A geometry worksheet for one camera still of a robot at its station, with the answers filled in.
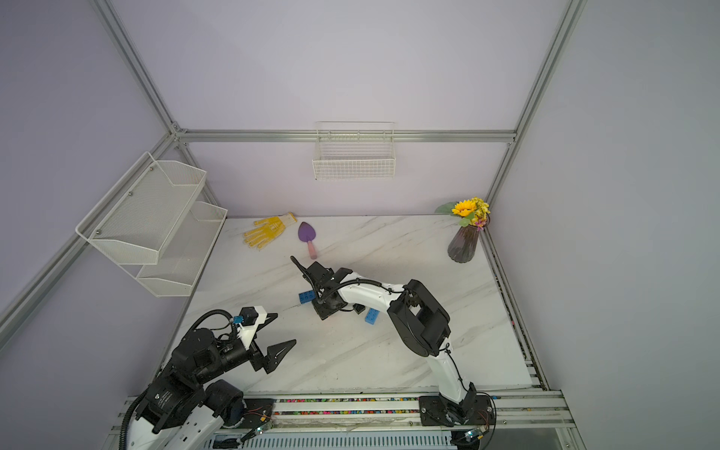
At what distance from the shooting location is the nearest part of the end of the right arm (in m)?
0.67

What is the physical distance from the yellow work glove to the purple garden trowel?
5cm

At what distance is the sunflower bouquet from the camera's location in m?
0.90

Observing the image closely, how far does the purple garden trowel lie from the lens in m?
1.13

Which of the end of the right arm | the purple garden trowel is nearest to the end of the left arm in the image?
the end of the right arm

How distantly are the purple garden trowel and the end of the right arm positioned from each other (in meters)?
0.31

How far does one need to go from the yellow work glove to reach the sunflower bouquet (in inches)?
26.1

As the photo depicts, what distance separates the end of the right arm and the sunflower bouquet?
18.2 inches

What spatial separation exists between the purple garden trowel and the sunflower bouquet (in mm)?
528

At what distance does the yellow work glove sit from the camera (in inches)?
44.6
